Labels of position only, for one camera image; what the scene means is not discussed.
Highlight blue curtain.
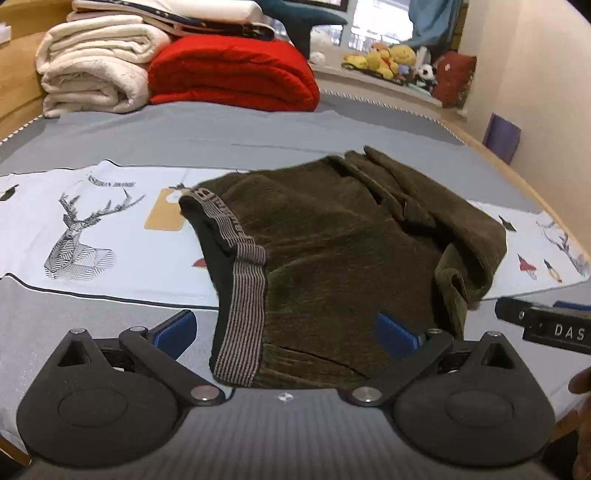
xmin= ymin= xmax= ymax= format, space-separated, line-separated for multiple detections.
xmin=406 ymin=0 xmax=463 ymax=48

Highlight grey white printed bedsheet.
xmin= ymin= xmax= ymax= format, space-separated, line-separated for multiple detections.
xmin=0 ymin=94 xmax=591 ymax=455

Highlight white round plush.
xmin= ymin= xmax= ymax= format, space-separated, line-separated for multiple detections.
xmin=308 ymin=51 xmax=325 ymax=66

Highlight panda plush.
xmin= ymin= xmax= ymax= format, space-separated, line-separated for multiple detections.
xmin=415 ymin=64 xmax=437 ymax=90

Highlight purple bag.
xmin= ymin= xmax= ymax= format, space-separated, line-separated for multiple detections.
xmin=483 ymin=113 xmax=522 ymax=165

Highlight red folded blanket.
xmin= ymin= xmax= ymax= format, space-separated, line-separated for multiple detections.
xmin=148 ymin=35 xmax=320 ymax=112

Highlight wooden bed frame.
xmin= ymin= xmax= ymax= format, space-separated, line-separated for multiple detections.
xmin=439 ymin=118 xmax=590 ymax=259

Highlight wooden headboard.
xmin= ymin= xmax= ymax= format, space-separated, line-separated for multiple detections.
xmin=1 ymin=0 xmax=71 ymax=138

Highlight white folded quilt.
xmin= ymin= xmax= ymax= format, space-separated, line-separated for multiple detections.
xmin=71 ymin=0 xmax=276 ymax=41

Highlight cream folded blanket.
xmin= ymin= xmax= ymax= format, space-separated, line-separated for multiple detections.
xmin=35 ymin=14 xmax=171 ymax=118

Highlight olive corduroy pants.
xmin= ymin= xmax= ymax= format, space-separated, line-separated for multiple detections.
xmin=179 ymin=147 xmax=507 ymax=389

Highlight yellow bear plush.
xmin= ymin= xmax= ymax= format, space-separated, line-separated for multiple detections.
xmin=342 ymin=43 xmax=417 ymax=84

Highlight person's right hand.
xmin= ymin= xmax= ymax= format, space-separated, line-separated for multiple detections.
xmin=568 ymin=367 xmax=591 ymax=417

